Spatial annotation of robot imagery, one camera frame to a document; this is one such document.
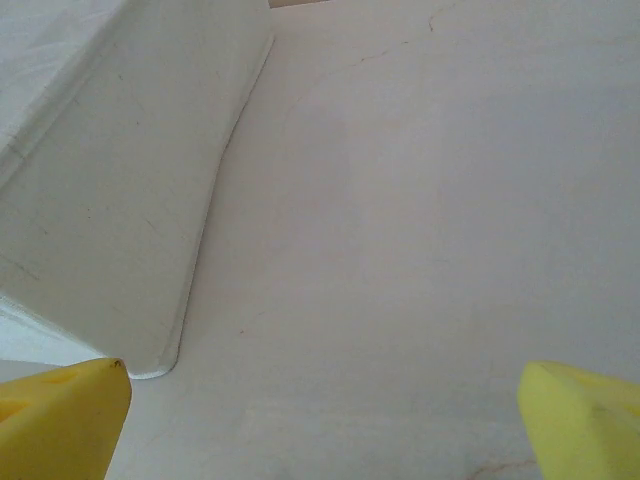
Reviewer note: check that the white fabric organizer box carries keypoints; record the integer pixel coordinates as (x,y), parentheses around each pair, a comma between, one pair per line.
(125,175)

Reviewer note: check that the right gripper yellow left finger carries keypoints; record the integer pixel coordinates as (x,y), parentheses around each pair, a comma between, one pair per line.
(60,425)

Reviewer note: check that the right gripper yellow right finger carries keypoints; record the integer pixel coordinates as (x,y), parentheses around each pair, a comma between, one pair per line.
(585,430)

